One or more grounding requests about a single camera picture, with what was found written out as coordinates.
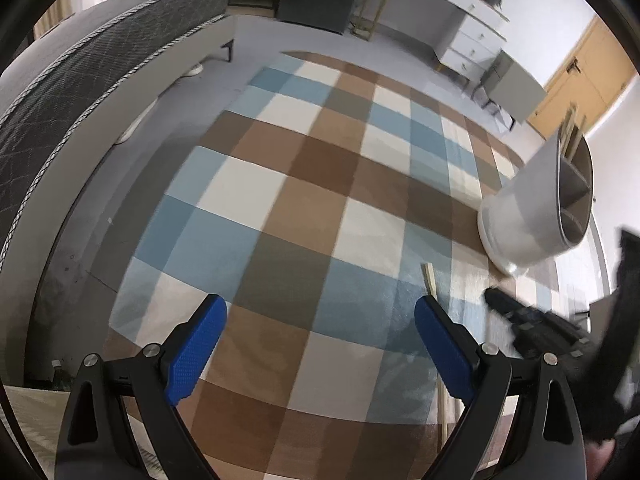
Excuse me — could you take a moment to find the grey nightstand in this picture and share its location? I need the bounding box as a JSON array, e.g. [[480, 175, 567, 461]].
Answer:
[[472, 50, 548, 133]]

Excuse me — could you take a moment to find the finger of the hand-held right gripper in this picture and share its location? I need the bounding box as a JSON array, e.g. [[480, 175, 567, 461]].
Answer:
[[484, 287, 588, 358], [614, 229, 640, 306]]

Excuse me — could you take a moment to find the white dressing table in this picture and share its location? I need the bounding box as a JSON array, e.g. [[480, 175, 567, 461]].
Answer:
[[350, 0, 511, 73]]

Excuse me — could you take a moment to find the wooden door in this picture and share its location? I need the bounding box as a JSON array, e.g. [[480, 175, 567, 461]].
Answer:
[[525, 15, 640, 143]]

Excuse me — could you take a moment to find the grey quilted bed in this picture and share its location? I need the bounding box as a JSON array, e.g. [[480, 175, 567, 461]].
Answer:
[[0, 15, 236, 386]]

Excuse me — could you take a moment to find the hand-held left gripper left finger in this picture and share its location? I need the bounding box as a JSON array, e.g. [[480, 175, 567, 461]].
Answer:
[[54, 294, 228, 480]]

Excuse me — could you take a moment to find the white oval utensil holder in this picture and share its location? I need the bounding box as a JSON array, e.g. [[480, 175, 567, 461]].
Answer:
[[477, 132, 594, 277]]

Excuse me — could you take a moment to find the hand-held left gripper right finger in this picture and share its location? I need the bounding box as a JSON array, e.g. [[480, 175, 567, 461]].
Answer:
[[414, 295, 587, 480]]

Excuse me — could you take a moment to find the checkered tablecloth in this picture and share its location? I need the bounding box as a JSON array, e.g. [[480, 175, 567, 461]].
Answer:
[[107, 51, 571, 480]]

